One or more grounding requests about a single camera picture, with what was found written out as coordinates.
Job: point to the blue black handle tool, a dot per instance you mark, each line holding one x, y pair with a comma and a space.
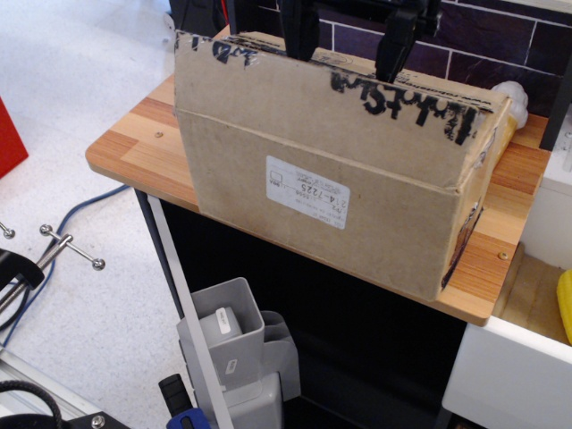
177, 400

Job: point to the red box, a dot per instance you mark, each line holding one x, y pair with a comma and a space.
12, 150

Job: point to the grey plastic bin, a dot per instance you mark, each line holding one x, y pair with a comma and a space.
233, 327

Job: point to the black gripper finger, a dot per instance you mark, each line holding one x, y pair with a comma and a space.
393, 50
300, 28

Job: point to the wooden shelf board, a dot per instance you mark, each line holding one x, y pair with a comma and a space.
145, 150

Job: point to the white drawer unit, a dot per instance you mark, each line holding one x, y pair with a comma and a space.
515, 372

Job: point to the yellow object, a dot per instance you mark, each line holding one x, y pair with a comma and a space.
564, 300

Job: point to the metal clamp screw handle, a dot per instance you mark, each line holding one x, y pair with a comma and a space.
61, 243

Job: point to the brown cardboard box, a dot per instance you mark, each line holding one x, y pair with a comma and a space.
382, 181

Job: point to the black clamp body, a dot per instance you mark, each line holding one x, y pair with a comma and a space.
15, 266

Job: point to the black device with cables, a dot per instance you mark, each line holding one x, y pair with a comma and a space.
202, 17

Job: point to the grey plastic holder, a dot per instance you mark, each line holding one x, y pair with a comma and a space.
256, 405

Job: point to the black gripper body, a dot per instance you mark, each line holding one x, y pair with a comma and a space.
428, 13

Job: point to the white crumpled plastic bag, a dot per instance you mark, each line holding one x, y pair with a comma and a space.
519, 101

